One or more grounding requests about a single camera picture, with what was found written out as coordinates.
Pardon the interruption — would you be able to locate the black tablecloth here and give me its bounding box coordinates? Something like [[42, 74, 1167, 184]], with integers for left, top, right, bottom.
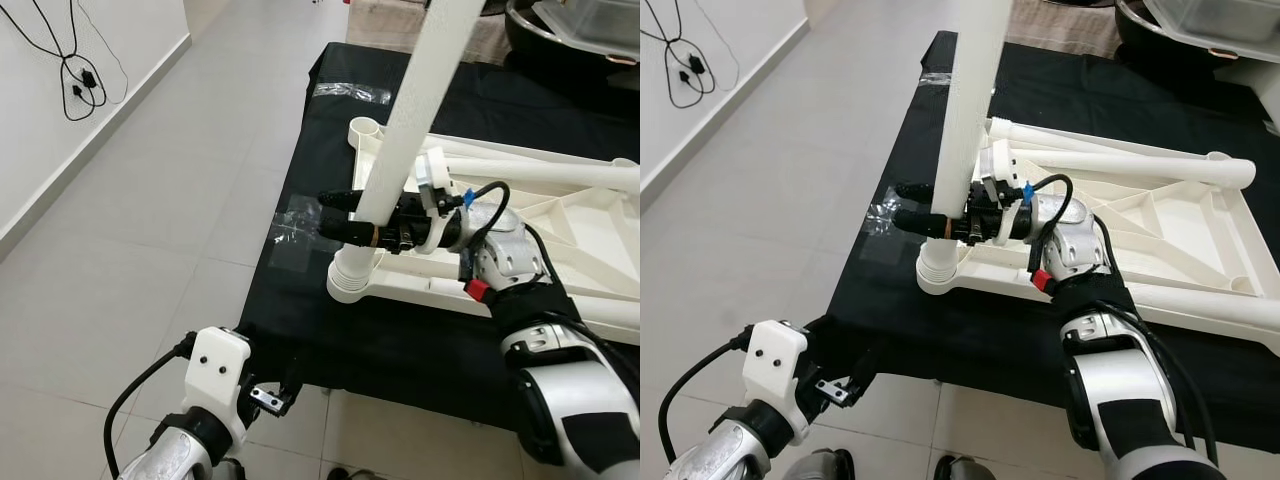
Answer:
[[237, 42, 640, 436], [808, 30, 1280, 446]]

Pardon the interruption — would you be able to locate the black round pan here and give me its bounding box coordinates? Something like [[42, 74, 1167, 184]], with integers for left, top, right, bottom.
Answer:
[[1115, 0, 1280, 76], [503, 0, 640, 71]]

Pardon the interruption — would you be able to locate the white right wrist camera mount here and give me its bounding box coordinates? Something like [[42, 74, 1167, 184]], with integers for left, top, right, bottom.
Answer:
[[975, 138, 1031, 246], [412, 145, 463, 253]]

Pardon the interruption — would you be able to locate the crumpled clear tape patch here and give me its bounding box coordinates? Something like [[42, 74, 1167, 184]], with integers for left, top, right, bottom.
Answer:
[[858, 190, 921, 266], [272, 195, 336, 273]]

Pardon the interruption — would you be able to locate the beige textured cloth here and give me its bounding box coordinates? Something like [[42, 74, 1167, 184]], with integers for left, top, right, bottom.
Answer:
[[345, 0, 513, 63], [1005, 0, 1121, 56]]

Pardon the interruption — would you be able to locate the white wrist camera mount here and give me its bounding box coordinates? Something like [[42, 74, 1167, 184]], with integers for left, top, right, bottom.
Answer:
[[412, 145, 463, 253], [183, 326, 253, 446], [975, 138, 1031, 246], [738, 320, 809, 441]]

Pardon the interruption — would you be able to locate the black power adapter cable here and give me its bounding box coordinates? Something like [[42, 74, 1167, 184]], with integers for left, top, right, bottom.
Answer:
[[645, 0, 741, 109], [0, 0, 131, 123]]

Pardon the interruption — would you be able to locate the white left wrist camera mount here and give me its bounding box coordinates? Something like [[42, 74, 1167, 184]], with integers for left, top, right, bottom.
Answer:
[[183, 326, 253, 446], [738, 320, 809, 441]]

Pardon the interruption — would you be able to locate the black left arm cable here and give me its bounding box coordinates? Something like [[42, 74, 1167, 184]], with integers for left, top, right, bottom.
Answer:
[[660, 330, 756, 476], [103, 335, 201, 476]]

